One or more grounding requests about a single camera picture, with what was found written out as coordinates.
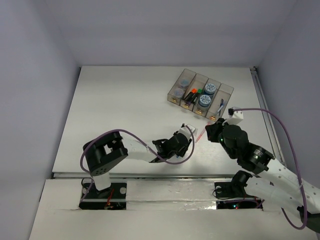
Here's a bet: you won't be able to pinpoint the red pen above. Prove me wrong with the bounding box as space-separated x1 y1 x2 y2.
195 121 211 143

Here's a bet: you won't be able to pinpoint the blue white tub front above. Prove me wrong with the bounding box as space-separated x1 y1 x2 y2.
197 94 212 110

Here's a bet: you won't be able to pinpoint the purple cap highlighter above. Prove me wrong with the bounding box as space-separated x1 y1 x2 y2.
184 91 196 106

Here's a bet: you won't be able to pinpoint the orange cap highlighter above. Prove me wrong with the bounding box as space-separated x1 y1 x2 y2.
184 88 197 102

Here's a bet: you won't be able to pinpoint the clear jar purple clips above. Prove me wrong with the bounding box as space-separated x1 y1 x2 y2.
173 87 185 99

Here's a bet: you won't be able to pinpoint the clear jar blue clips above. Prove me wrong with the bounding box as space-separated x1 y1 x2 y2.
179 78 191 89

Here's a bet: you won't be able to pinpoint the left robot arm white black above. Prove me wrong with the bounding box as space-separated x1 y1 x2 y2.
80 126 195 198

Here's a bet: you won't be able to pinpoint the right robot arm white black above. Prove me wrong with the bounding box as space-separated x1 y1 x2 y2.
205 118 320 233

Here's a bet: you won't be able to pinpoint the clear four-compartment organizer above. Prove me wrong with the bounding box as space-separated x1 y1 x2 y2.
167 68 234 122

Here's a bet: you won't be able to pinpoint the white foam board front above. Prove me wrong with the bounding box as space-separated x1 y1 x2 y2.
30 179 317 240

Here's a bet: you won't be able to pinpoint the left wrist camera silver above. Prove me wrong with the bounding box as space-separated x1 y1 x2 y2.
178 123 198 139

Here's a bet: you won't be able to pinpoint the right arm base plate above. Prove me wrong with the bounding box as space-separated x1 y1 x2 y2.
214 181 254 200

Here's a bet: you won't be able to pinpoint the aluminium rail right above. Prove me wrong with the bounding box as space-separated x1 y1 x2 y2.
249 67 287 167

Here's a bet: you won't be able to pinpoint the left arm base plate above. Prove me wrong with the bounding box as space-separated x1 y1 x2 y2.
78 178 127 210

